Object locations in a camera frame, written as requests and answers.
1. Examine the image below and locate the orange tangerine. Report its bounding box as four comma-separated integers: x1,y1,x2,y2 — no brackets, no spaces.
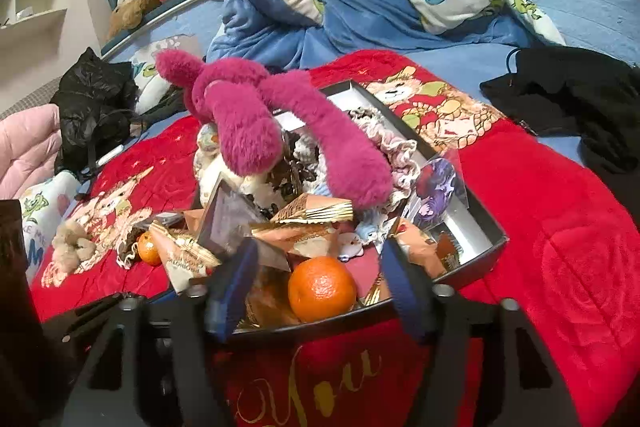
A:
288,257,357,323
136,231,162,267

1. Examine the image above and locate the brown snack packet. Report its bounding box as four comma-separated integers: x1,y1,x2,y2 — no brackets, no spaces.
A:
149,221,221,294

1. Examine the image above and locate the orange tangerine in box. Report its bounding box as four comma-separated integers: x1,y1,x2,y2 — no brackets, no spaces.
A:
288,257,357,323

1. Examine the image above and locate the purple anime card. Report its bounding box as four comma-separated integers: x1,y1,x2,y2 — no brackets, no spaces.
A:
402,156,469,230

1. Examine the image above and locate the white patterned plush toy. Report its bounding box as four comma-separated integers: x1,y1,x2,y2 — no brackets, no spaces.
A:
193,124,285,216

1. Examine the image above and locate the black cardboard box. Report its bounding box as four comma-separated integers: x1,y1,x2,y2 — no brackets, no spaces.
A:
150,78,510,348

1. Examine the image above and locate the red teddy bear blanket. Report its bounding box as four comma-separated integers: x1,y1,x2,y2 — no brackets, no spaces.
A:
29,50,640,427

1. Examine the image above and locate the beige small teddy plush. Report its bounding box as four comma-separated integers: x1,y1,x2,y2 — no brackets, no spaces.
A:
52,220,96,274

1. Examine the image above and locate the magenta plush toy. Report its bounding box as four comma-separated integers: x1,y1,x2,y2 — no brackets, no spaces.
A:
154,48,394,210

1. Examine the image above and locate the cartoon print pillow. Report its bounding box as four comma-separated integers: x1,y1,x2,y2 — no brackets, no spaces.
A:
20,170,80,283

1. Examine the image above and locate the black puffer jacket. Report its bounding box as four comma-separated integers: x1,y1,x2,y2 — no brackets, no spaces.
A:
51,48,137,176

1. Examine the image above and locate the pink quilted garment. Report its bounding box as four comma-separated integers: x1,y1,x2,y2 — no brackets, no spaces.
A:
0,104,62,199

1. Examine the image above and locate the black clothing on bed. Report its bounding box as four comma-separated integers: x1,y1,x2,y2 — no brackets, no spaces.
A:
480,46,639,174

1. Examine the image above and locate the blue bed sheet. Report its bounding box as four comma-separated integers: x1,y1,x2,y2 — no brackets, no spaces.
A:
101,0,639,96

